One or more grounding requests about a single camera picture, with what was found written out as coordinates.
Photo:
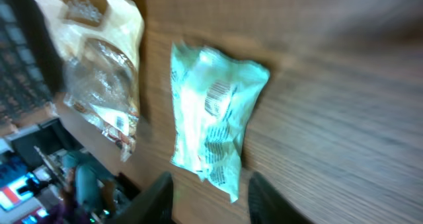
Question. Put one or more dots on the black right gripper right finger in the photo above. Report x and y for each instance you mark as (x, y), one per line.
(268, 206)

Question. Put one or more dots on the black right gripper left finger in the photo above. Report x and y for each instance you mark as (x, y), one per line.
(153, 206)

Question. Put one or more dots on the teal snack packet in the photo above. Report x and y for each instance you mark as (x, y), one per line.
(213, 99)

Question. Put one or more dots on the beige nut snack bag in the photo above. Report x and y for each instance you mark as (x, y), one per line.
(98, 42)

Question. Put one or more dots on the grey plastic basket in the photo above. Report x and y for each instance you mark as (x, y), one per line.
(30, 65)

